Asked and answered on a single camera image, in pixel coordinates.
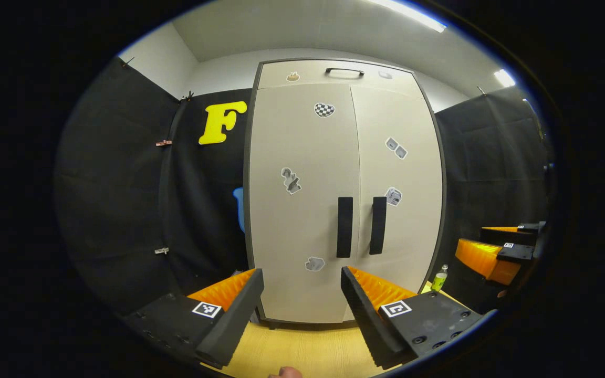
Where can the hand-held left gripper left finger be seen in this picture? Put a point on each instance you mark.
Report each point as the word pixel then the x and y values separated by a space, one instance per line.
pixel 234 320

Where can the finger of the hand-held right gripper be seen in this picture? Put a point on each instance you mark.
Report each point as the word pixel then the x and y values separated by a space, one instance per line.
pixel 515 253
pixel 518 236

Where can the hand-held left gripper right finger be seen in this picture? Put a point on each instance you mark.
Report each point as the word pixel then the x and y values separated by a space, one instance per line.
pixel 368 320

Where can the white cabinet door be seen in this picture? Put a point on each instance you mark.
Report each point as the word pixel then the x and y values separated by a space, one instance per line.
pixel 297 236
pixel 413 173

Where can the white shoe cabinet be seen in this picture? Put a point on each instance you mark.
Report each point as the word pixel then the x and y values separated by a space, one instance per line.
pixel 247 199

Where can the white cabinet drawer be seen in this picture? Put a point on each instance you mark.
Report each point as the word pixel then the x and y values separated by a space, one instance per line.
pixel 313 79

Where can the small green label bottle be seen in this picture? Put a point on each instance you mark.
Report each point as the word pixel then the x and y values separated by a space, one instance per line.
pixel 439 281

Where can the small ceiling light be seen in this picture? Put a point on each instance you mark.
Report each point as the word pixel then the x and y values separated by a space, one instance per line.
pixel 504 77

